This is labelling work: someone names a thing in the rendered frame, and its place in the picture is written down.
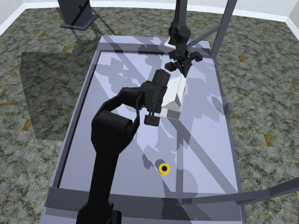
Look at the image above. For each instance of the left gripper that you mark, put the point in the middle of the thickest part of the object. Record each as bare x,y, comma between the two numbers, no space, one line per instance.
152,120

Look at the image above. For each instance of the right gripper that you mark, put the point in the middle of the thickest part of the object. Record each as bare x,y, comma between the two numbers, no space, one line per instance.
184,63

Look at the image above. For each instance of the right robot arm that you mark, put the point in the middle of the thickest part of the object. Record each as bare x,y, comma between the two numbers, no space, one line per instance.
179,31

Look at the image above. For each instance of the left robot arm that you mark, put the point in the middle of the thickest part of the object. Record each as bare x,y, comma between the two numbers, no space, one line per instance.
110,135

